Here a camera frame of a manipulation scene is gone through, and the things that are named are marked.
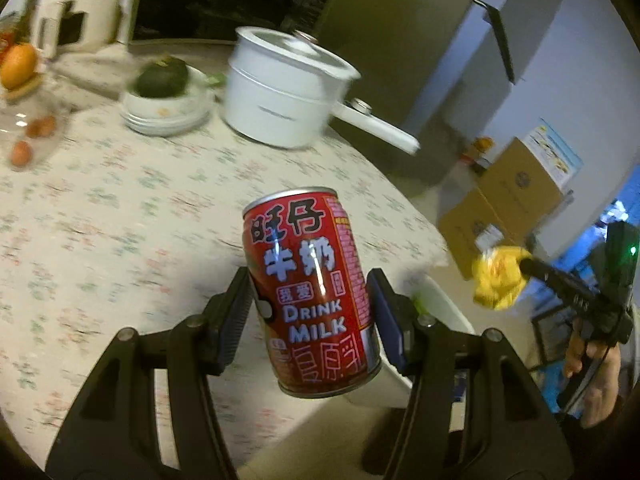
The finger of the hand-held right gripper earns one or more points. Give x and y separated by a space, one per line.
560 282

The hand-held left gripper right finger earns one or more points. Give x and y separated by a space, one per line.
387 325

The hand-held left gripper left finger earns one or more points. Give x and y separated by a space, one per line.
235 320

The yellow wrapper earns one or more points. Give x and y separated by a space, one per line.
500 277

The red drink can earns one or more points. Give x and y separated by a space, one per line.
310 290

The person's right hand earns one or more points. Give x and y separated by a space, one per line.
602 390

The brown cardboard box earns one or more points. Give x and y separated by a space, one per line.
475 230
525 190

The plate with green fruit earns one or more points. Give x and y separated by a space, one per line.
165 115

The white electric pot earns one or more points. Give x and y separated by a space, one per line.
280 95

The grey refrigerator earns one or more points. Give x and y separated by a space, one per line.
450 60

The dark green avocado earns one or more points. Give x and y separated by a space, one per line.
162 79

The clear container with eggs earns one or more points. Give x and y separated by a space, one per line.
30 130

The black microwave oven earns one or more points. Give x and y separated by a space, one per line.
220 0

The orange fruit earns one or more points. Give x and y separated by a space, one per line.
19 66

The white air fryer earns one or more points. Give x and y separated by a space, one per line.
85 5

